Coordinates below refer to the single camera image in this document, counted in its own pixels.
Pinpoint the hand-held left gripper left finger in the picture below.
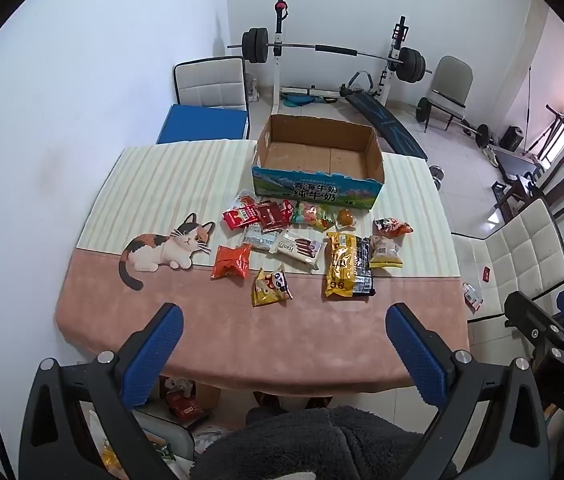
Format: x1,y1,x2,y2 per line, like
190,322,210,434
18,302,185,480

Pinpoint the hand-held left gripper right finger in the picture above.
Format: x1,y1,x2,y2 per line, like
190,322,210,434
386,302,551,480

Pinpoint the black snack packet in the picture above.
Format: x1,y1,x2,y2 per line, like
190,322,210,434
354,237,377,297

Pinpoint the beige bread packet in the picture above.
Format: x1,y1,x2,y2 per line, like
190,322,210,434
369,235,405,268

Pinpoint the large yellow snack packet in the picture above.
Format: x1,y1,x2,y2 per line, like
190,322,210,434
324,231,359,298

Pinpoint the red panda snack packet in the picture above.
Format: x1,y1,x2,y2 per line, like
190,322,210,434
372,217,414,238

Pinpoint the yellow panda snack packet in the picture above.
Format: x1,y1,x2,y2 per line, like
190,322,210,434
251,266,294,308

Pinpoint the red packet with white label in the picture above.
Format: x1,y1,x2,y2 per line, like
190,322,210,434
222,205,263,231

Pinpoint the white chocolate stick packet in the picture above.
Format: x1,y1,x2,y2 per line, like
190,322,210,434
270,228,323,272

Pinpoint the colourful candy bag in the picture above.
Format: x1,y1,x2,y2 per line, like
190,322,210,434
289,201,337,233

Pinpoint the white and orange snack packet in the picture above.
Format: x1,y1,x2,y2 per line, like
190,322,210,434
227,190,257,211

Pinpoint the dark red clear window packet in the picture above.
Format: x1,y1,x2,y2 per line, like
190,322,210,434
254,201,287,233

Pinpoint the cardboard box with blue print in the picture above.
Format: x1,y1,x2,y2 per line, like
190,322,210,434
252,114,387,211

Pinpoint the red box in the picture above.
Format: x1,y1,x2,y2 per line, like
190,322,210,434
164,390,207,421

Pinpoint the small snack wrapper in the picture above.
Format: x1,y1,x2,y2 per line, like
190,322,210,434
462,282,484,313

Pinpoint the striped pink cat tablecloth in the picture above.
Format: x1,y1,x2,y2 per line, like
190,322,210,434
53,139,471,396

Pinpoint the person's dark fleece clothing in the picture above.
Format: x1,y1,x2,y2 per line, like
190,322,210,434
189,405,462,480

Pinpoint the short barbell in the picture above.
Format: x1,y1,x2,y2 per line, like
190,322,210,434
416,96,492,148

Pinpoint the black weight bench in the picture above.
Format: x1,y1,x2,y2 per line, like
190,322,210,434
339,71,430,161

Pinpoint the blue board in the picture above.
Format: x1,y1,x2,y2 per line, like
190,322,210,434
156,104,249,146

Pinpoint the grey chair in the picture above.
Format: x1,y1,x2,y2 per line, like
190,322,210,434
424,55,475,133

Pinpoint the teal mat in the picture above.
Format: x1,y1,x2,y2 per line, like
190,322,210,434
282,92,323,108

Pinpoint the white squat rack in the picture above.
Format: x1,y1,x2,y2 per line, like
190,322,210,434
267,0,413,116

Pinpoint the barbell with black plates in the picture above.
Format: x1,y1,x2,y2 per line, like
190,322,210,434
227,27,432,83

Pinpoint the white padded chair black frame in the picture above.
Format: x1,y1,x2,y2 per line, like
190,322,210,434
172,56,251,138

